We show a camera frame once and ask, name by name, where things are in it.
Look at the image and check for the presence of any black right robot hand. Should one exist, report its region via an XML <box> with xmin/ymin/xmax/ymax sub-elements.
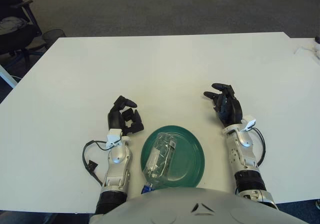
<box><xmin>203</xmin><ymin>83</ymin><xmax>243</xmax><ymax>128</ymax></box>

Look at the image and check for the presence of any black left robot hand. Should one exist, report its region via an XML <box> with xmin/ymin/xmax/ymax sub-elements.
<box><xmin>107</xmin><ymin>95</ymin><xmax>145</xmax><ymax>136</ymax></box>

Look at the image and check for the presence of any clear bottle with blue cap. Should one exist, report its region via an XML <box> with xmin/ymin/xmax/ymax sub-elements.
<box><xmin>141</xmin><ymin>132</ymin><xmax>178</xmax><ymax>194</ymax></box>

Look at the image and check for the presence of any green round plate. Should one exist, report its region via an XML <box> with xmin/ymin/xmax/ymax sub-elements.
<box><xmin>140</xmin><ymin>125</ymin><xmax>206</xmax><ymax>190</ymax></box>

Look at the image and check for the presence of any grey robot torso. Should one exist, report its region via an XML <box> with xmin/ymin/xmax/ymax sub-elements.
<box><xmin>93</xmin><ymin>186</ymin><xmax>320</xmax><ymax>224</ymax></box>

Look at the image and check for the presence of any black mesh wastebasket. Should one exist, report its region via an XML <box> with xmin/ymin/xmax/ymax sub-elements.
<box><xmin>41</xmin><ymin>28</ymin><xmax>67</xmax><ymax>47</ymax></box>

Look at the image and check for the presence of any white table leg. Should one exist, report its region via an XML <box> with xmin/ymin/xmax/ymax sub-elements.
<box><xmin>0</xmin><ymin>64</ymin><xmax>18</xmax><ymax>89</ymax></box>

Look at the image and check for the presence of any black office chair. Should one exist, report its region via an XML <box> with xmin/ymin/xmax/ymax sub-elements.
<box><xmin>0</xmin><ymin>0</ymin><xmax>48</xmax><ymax>64</ymax></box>

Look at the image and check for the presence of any grey cloth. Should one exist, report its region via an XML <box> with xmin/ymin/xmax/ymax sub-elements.
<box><xmin>0</xmin><ymin>16</ymin><xmax>30</xmax><ymax>32</ymax></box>

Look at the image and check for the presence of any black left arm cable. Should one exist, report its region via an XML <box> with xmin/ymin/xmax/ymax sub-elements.
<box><xmin>82</xmin><ymin>139</ymin><xmax>111</xmax><ymax>187</ymax></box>

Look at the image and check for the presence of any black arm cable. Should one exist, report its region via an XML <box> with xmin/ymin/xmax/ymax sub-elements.
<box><xmin>252</xmin><ymin>126</ymin><xmax>266</xmax><ymax>167</ymax></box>
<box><xmin>82</xmin><ymin>139</ymin><xmax>111</xmax><ymax>187</ymax></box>

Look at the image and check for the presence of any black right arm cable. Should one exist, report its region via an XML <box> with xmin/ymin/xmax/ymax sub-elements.
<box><xmin>252</xmin><ymin>126</ymin><xmax>266</xmax><ymax>167</ymax></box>

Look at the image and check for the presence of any white cable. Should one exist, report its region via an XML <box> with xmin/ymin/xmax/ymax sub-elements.
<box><xmin>294</xmin><ymin>43</ymin><xmax>320</xmax><ymax>65</ymax></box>

